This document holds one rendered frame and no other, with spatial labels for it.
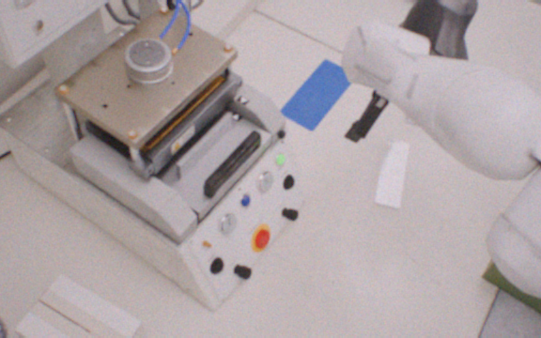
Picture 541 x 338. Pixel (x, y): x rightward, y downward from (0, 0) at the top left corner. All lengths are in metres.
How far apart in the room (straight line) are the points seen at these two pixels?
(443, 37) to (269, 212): 0.52
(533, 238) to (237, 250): 0.70
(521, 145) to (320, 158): 0.84
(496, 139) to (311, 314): 0.71
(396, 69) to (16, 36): 0.58
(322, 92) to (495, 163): 0.96
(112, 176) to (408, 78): 0.56
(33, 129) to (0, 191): 0.21
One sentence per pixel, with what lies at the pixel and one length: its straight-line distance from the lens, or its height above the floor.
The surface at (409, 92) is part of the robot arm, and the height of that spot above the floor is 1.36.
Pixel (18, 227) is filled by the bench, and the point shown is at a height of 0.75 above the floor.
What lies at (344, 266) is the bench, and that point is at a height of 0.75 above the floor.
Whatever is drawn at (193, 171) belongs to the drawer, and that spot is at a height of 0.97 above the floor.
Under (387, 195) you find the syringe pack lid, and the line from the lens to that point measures 1.38.
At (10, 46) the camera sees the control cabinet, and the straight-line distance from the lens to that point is 1.05.
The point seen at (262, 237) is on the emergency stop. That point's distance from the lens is 1.25.
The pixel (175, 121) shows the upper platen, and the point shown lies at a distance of 1.08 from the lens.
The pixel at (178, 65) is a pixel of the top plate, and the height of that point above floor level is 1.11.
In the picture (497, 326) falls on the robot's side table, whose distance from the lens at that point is 1.35.
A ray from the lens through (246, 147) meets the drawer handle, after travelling 1.11.
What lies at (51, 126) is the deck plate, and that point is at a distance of 1.28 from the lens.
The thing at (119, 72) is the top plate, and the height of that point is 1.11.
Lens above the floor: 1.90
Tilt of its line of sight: 55 degrees down
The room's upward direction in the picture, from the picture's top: 7 degrees clockwise
